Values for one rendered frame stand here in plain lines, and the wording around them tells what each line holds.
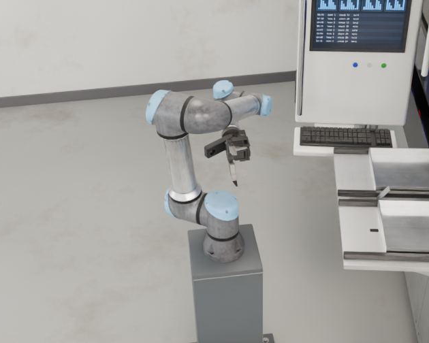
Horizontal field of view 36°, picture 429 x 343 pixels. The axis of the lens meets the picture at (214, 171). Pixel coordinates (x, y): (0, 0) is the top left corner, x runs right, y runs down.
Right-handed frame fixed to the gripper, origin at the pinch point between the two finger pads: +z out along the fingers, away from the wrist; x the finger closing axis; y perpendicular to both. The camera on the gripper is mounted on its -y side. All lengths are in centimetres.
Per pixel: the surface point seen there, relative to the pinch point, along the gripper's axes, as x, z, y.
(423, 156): 25, -20, 80
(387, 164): 24, -18, 65
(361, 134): 34, -48, 65
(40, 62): 110, -251, -100
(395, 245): 18, 27, 51
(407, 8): -18, -62, 82
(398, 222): 20, 16, 56
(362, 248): 18, 26, 40
